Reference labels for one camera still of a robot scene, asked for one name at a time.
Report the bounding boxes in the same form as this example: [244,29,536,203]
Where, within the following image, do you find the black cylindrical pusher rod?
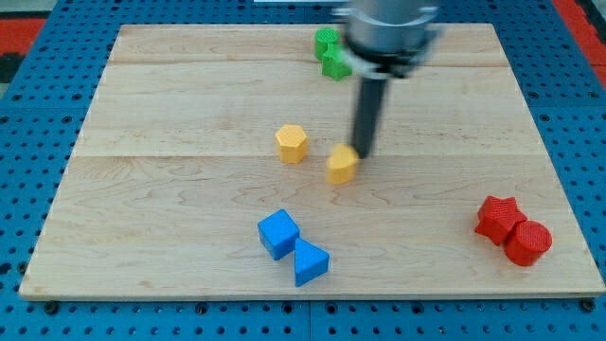
[350,78,388,159]

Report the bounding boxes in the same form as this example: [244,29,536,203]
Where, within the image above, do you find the yellow heart block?
[327,143,359,185]

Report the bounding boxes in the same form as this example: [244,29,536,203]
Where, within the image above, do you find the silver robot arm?
[332,0,440,158]

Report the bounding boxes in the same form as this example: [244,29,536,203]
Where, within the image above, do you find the yellow hexagon block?
[275,124,308,164]

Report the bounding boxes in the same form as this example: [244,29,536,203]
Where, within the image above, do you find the green star block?
[321,44,352,81]

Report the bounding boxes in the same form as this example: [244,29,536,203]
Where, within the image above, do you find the green cylinder block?
[314,27,340,61]

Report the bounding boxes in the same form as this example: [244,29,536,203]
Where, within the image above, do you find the blue cube block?
[258,209,300,260]

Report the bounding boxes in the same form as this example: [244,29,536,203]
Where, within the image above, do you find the light wooden board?
[20,24,605,301]

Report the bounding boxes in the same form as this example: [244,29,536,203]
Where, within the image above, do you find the red star block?
[474,195,527,246]

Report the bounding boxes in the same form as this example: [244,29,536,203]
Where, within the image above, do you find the blue triangle block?
[294,238,330,287]

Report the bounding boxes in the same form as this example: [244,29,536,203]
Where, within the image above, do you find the red cylinder block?
[504,221,553,266]

